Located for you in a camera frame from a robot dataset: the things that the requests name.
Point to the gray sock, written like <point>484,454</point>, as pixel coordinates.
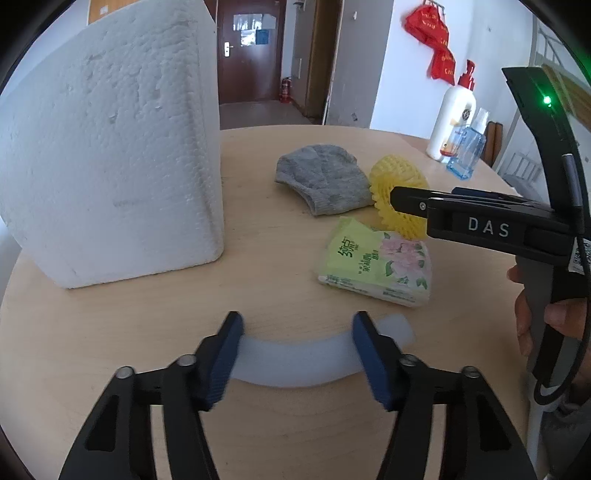
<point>323,180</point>

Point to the white pump lotion bottle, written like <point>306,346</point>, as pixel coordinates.
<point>450,120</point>

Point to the dark wooden entrance door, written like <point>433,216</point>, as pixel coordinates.
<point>249,74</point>

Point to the white foam strip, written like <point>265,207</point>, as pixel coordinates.
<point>295,360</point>

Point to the person's right forearm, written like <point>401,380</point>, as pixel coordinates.
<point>577,434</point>

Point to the white foam box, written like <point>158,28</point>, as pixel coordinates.
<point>115,147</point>

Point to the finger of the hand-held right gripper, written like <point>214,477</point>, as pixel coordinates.
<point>485,226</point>
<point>489,194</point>

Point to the red fire extinguisher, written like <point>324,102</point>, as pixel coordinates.
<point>286,90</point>

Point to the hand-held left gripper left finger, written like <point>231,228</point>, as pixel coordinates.
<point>224,364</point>

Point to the red plastic bag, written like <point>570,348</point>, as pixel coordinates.
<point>442,64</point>
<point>427,23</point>

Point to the brown wooden board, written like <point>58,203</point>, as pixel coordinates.
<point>493,143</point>

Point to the person's right hand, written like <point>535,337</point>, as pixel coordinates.
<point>568,318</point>

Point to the yellow foam net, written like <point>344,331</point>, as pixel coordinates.
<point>392,175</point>

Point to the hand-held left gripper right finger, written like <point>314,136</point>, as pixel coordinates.
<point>374,364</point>

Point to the paper notices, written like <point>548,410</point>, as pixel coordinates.
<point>254,30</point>

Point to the green floral tissue pack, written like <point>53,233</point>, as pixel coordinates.
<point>369,263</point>

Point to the wooden side door frame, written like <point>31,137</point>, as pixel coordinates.
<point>318,60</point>

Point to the blue spray bottle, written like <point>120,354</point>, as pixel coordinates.
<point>466,152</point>

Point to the wooden wardrobe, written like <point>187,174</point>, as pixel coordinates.
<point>113,9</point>

